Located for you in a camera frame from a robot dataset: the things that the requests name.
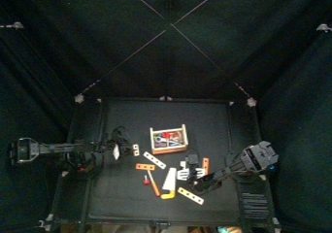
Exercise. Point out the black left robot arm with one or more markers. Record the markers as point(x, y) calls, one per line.
point(53, 148)

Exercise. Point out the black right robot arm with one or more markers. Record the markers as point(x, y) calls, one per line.
point(249, 160)

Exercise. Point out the short cream two-holed block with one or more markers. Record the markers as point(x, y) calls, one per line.
point(135, 149)

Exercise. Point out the orange holed strip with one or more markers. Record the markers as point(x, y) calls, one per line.
point(206, 166)

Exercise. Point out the yellow holed strip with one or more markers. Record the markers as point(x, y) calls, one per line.
point(191, 195)

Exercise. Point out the orange three-holed block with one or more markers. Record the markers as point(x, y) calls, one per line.
point(146, 166)

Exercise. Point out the long cream holed strip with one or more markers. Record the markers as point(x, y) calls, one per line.
point(154, 159)

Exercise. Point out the wooden toy toolbox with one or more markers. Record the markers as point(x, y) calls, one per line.
point(169, 140)

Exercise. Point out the orange toy screwdriver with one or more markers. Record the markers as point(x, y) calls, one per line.
point(154, 185)

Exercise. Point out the red toy screw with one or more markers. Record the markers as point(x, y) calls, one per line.
point(147, 180)

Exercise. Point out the grey frame corner bracket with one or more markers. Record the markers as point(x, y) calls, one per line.
point(165, 98)
point(15, 25)
point(47, 223)
point(79, 98)
point(275, 223)
point(251, 102)
point(323, 27)

